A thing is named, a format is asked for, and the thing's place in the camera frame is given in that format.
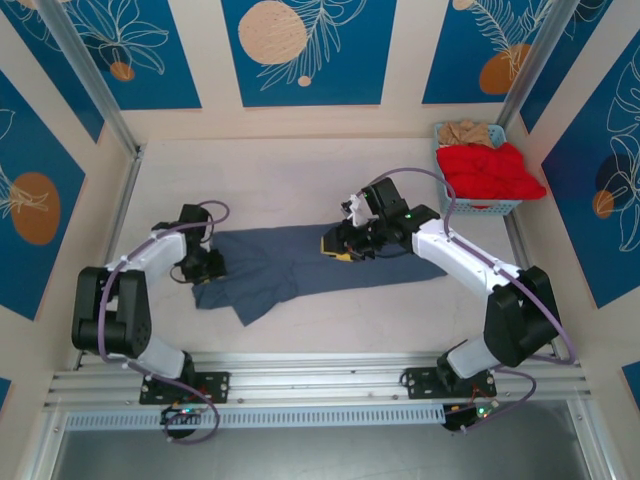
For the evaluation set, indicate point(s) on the blue t-shirt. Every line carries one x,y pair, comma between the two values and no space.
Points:
280,260

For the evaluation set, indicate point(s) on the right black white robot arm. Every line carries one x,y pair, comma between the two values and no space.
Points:
465,255

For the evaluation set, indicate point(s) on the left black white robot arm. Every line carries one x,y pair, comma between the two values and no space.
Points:
150,255

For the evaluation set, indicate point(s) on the light blue plastic basket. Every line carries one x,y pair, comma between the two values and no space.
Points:
500,207

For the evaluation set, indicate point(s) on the red t-shirt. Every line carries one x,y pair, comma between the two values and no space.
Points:
490,172

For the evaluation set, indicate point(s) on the beige t-shirt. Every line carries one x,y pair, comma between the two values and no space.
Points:
465,132

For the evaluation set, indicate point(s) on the circuit board with leds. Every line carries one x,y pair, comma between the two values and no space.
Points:
470,415
182,411

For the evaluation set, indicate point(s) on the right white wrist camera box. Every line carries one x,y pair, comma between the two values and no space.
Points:
356,210

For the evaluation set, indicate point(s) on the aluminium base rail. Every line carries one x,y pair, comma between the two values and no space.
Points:
320,380

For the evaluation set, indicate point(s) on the blue floral wall panel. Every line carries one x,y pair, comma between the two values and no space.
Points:
30,150
590,240
560,75
360,75
50,75
175,75
450,50

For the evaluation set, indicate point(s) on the aluminium corner post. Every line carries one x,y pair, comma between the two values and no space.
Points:
530,60
90,75

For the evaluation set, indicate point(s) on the aluminium frame bar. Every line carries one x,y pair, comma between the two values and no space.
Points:
597,450
37,450

